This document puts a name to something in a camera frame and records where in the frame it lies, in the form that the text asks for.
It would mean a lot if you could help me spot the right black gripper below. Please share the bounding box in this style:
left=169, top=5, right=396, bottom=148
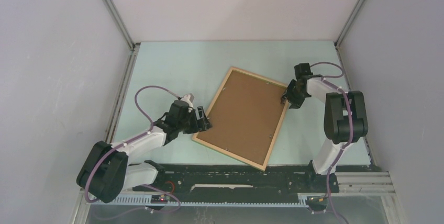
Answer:
left=280, top=79, right=307, bottom=110

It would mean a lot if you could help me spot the left aluminium corner post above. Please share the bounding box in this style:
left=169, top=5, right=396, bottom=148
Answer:
left=102, top=0, right=136, bottom=51

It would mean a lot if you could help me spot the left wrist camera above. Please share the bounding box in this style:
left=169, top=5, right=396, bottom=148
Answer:
left=180, top=93, right=194, bottom=108

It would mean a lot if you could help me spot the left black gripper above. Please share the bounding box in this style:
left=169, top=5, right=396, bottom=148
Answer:
left=177, top=106, right=212, bottom=135

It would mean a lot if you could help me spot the grey cable duct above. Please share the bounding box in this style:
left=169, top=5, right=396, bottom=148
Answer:
left=92, top=194, right=308, bottom=208

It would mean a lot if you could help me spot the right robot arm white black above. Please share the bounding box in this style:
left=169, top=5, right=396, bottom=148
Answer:
left=281, top=63, right=369, bottom=192

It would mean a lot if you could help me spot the aluminium base extrusion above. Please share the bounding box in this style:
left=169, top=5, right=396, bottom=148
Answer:
left=80, top=170, right=396, bottom=195

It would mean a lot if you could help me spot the wooden picture frame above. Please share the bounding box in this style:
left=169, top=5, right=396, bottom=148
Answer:
left=191, top=66, right=291, bottom=172

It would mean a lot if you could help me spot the aluminium corner post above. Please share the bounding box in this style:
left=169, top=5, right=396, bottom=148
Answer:
left=335, top=0, right=367, bottom=50
left=102, top=0, right=136, bottom=51

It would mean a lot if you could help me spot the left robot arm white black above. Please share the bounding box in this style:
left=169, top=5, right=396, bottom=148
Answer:
left=76, top=99, right=212, bottom=203

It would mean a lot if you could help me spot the right aluminium corner post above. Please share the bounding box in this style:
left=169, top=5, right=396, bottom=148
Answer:
left=335, top=0, right=367, bottom=50

